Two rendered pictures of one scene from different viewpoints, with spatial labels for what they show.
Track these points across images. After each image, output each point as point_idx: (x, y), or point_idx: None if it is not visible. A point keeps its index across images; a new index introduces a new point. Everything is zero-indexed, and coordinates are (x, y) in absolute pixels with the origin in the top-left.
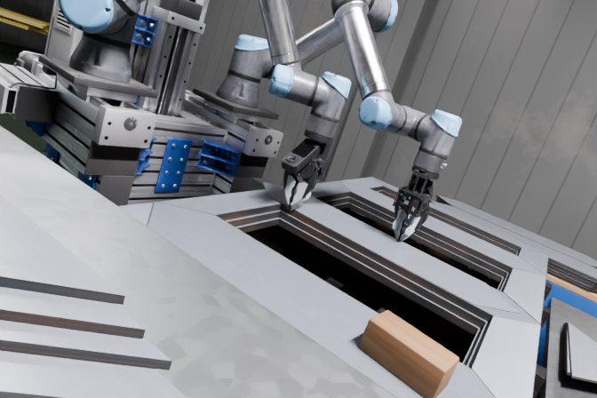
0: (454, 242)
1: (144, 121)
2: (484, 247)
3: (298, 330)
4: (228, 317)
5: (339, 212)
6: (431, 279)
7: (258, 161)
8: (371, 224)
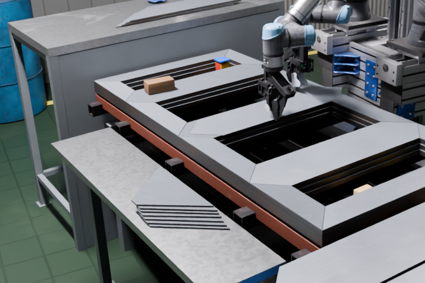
0: None
1: (322, 38)
2: (297, 165)
3: (128, 32)
4: (131, 29)
5: (308, 105)
6: (221, 114)
7: (394, 88)
8: None
